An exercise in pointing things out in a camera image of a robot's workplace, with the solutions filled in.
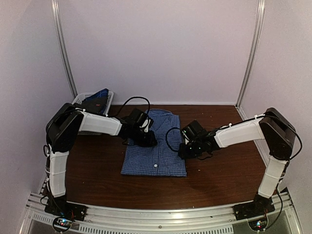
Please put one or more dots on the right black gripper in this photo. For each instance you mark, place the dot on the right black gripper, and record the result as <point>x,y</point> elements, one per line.
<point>185,154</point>

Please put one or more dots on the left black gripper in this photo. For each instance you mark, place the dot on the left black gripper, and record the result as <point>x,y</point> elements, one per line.
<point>149,142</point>

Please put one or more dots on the blue plaid long sleeve shirt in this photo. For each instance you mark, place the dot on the blue plaid long sleeve shirt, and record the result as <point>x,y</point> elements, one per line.
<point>162,159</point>

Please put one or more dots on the white plastic laundry basket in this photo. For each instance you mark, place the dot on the white plastic laundry basket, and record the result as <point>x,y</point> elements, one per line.
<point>91,114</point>

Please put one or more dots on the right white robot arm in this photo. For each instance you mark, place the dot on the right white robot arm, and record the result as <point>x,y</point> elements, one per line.
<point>270,126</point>

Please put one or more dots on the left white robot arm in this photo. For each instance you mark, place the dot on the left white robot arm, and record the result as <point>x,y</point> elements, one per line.
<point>62,131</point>

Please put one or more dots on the black shirt in basket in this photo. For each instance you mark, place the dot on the black shirt in basket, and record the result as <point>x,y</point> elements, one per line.
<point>95,106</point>

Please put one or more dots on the dark blue plaid shirt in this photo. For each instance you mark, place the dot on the dark blue plaid shirt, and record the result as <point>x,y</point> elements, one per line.
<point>100,94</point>

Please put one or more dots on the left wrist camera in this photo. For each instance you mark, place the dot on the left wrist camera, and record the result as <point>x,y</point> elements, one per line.
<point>147,124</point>

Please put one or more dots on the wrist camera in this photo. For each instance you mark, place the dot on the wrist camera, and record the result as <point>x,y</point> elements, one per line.
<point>147,124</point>
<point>184,136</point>

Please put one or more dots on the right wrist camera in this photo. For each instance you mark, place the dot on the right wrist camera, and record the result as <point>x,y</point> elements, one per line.
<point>184,136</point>

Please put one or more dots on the aluminium front rail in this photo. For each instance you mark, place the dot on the aluminium front rail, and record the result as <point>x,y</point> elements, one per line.
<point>105,220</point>

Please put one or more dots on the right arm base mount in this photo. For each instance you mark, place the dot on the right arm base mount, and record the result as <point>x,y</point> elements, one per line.
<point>255,212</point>

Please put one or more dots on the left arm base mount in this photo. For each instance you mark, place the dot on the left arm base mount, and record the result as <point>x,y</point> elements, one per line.
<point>65,213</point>

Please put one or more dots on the left aluminium frame post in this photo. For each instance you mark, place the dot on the left aluminium frame post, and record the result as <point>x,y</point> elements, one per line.
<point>62,47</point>

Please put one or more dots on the aluminium frame post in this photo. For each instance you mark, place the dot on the aluminium frame post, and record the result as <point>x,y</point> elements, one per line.
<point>62,47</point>
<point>254,45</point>

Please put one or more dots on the right aluminium frame post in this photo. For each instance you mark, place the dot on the right aluminium frame post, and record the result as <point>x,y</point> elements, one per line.
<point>254,45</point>

